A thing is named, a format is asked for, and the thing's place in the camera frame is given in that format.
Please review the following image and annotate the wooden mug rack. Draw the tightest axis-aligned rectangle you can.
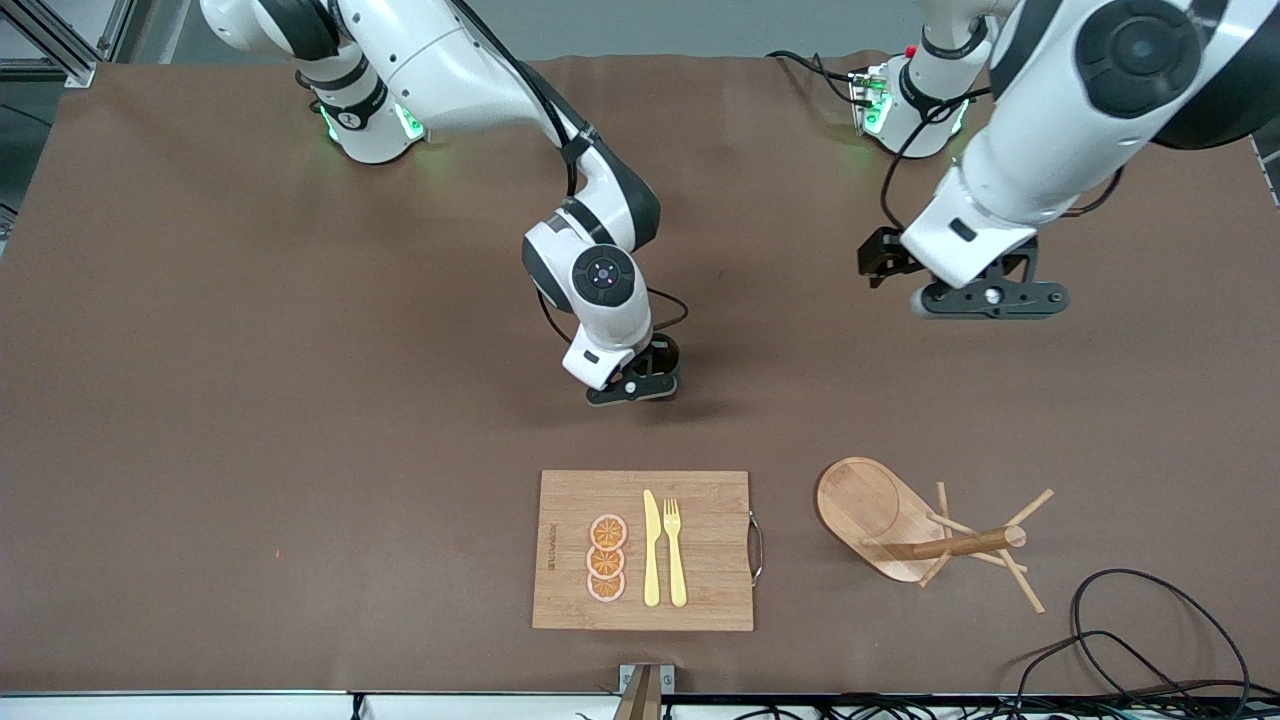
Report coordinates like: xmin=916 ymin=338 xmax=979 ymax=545
xmin=814 ymin=457 xmax=1056 ymax=615

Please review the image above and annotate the bamboo cutting board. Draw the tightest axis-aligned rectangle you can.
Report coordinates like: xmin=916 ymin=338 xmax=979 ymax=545
xmin=531 ymin=470 xmax=766 ymax=633

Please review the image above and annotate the yellow plastic knife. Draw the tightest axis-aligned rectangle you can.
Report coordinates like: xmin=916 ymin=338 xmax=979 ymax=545
xmin=642 ymin=489 xmax=663 ymax=608

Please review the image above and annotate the yellow plastic fork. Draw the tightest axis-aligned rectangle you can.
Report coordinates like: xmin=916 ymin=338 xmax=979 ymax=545
xmin=663 ymin=498 xmax=689 ymax=609

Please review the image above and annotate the brown table mat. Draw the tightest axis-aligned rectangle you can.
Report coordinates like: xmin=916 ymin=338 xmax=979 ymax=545
xmin=0 ymin=52 xmax=1280 ymax=696

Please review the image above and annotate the black left arm base cable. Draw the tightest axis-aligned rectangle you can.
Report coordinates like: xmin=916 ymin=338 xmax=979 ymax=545
xmin=766 ymin=50 xmax=863 ymax=106

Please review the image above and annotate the brown post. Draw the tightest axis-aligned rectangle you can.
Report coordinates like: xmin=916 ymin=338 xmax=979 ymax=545
xmin=612 ymin=665 xmax=663 ymax=720

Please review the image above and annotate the black looped cable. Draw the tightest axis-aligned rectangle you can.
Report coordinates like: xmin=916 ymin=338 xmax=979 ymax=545
xmin=1070 ymin=568 xmax=1253 ymax=706
xmin=1010 ymin=630 xmax=1201 ymax=706

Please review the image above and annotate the white table edge rail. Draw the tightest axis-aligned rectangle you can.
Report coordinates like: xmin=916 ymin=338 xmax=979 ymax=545
xmin=0 ymin=690 xmax=1280 ymax=720

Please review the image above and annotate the aluminium frame profile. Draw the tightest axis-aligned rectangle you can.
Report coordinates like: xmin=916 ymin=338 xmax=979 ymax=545
xmin=0 ymin=0 xmax=136 ymax=89

